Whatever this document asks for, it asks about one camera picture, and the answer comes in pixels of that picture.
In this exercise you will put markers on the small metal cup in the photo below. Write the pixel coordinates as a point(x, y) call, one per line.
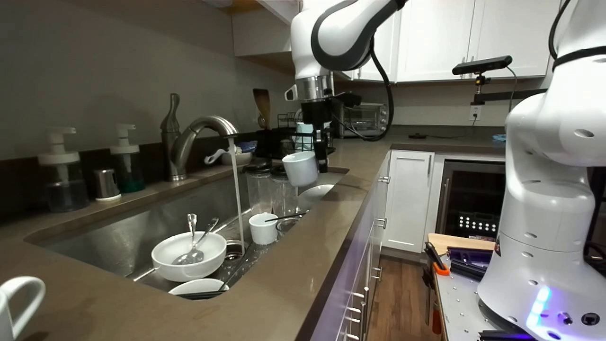
point(106, 185)

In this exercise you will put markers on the white oval plate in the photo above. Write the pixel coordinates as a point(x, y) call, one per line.
point(318, 190)

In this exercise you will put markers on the white robot table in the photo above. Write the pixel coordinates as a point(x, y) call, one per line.
point(460, 310)

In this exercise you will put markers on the white bowl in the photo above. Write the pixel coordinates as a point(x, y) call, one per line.
point(188, 259)

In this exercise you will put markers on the black wine fridge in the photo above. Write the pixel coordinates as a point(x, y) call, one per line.
point(470, 196)

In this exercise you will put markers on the small white cup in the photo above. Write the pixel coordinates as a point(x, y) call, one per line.
point(261, 230)

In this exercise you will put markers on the orange black clamp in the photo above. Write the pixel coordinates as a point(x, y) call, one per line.
point(438, 259)

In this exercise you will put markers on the metal fork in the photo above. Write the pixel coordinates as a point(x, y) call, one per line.
point(191, 230)

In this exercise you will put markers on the metal spoon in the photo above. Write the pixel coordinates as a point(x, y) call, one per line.
point(197, 244)

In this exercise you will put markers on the brushed metal faucet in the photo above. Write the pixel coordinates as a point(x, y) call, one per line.
point(191, 130)

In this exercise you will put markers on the wooden board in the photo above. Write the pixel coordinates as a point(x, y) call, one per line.
point(460, 244)

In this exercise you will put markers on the clear soap dispenser white pump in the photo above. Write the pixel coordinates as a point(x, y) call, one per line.
point(61, 177)

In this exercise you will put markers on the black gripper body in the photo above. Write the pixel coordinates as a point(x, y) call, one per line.
point(316, 120)

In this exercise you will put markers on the white upper cabinets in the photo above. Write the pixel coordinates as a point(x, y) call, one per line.
point(441, 39)

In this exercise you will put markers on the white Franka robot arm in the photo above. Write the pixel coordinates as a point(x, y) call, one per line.
point(549, 190)

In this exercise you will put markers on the wooden spatula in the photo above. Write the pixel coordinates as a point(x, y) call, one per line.
point(261, 107)

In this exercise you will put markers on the black flat device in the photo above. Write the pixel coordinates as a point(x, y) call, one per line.
point(474, 262)

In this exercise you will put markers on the green soap dispenser white pump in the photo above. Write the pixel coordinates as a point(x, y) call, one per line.
point(127, 168)

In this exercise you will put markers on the tall slim grey bottle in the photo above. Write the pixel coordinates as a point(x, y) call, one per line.
point(171, 134)

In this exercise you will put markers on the black bar camera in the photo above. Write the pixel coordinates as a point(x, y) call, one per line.
point(483, 65)

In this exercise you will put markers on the white cabinet door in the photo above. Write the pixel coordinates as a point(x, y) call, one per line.
point(409, 200)

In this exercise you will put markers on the metal utensil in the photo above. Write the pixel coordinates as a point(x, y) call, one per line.
point(284, 217)

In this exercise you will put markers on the stainless steel sink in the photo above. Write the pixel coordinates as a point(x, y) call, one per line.
point(125, 234)

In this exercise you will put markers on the lower kitchen cabinet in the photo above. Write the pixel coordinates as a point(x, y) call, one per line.
point(352, 253)

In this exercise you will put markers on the toaster oven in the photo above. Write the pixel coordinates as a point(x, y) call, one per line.
point(369, 120)

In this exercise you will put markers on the small white dish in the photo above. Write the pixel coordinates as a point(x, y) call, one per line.
point(199, 289)

